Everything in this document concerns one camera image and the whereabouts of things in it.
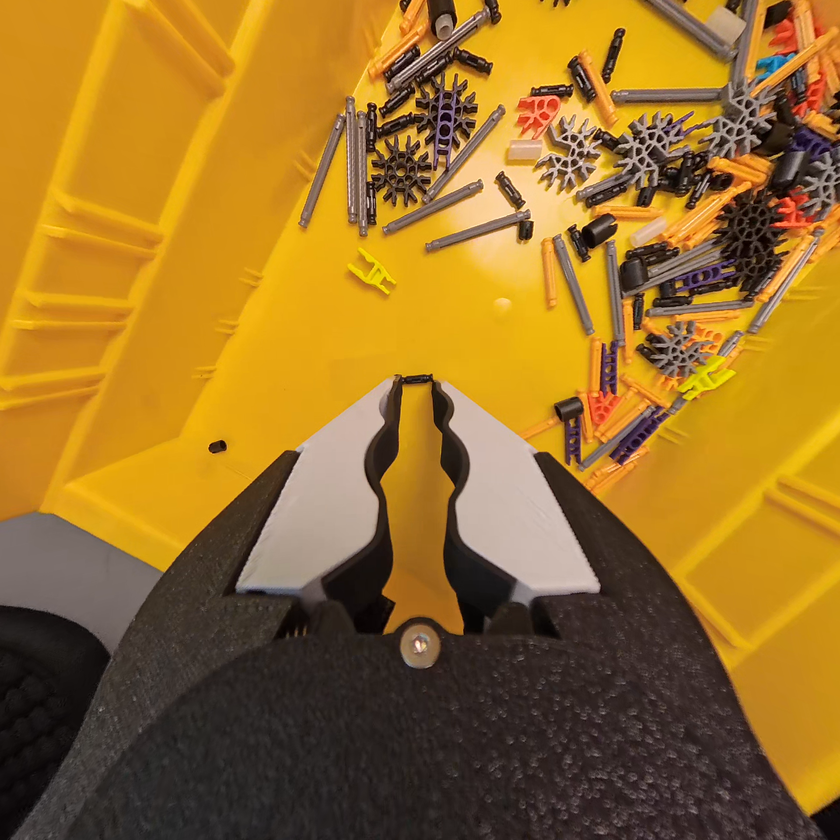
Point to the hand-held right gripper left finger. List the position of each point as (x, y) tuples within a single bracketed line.
[(315, 525)]

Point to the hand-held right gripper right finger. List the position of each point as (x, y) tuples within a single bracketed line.
[(518, 525)]

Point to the short black rod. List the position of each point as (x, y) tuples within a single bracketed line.
[(417, 379)]

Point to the yellow plastic bin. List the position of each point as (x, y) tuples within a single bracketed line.
[(459, 315)]

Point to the pile of black orange pieces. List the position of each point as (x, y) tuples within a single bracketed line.
[(446, 118)]

